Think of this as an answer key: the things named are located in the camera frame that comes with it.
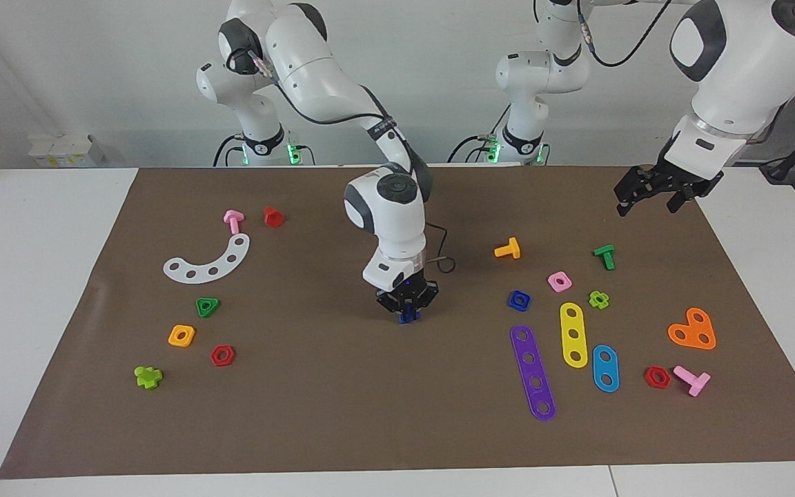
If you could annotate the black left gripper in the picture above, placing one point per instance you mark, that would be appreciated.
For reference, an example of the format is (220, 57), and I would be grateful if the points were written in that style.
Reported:
(653, 181)

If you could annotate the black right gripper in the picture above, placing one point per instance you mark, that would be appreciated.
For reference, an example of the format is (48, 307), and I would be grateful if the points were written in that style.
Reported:
(411, 293)

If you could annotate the blue triangle-head bolt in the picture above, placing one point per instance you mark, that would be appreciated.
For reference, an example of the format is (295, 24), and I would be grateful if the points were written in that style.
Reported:
(410, 319)

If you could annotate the blue square nut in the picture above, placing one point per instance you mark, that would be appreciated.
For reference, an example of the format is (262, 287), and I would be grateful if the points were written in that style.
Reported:
(511, 304)

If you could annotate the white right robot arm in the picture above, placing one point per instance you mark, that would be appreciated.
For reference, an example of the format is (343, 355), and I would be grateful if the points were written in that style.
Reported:
(315, 62)

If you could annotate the green plastic bolt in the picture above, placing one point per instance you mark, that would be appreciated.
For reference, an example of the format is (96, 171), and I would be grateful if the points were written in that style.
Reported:
(606, 255)

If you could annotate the brown table mat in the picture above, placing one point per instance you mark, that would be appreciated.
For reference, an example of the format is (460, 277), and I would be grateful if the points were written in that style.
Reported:
(370, 400)

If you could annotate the lime green cross nut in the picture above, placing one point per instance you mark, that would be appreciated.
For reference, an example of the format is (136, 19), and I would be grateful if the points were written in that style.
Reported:
(593, 298)

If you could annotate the orange plastic bolt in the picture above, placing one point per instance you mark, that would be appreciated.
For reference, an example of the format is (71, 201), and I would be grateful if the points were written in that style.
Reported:
(508, 250)

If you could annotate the pink square nut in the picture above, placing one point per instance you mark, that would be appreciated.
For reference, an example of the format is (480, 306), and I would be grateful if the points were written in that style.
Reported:
(553, 286)

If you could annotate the orange heart-shaped plate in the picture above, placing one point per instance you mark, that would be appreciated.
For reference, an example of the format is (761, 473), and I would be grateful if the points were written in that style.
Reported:
(693, 331)

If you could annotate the purple four-hole plate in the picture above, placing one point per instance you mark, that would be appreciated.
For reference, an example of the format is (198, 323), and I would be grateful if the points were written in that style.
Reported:
(533, 369)

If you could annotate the yellow three-hole plate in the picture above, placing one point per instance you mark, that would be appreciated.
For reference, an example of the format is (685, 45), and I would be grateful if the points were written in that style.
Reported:
(573, 324)

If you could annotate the red plastic bolt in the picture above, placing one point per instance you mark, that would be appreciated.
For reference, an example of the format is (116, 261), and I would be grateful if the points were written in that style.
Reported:
(273, 218)

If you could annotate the blue two-hole plate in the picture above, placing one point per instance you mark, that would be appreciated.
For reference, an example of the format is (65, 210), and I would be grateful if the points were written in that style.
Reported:
(606, 368)

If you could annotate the red hexagon nut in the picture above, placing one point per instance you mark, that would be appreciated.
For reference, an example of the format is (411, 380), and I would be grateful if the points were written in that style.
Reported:
(214, 356)
(648, 378)

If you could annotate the pink plastic bolt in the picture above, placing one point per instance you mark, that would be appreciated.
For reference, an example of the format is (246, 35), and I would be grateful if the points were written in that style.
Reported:
(694, 381)
(234, 222)

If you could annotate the white curved five-hole plate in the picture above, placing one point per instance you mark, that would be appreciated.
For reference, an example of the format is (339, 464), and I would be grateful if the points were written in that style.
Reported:
(222, 265)

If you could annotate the green triangle nut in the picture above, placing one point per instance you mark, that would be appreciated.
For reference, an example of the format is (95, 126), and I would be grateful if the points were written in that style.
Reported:
(201, 312)

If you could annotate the orange square nut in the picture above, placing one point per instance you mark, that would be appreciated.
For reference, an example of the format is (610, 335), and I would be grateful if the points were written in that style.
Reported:
(172, 342)

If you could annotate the lime green cross-head bolt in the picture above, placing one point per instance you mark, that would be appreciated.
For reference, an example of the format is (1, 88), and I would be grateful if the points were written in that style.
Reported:
(148, 377)

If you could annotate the white background box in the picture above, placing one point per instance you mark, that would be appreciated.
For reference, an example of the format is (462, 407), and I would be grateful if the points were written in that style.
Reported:
(59, 148)

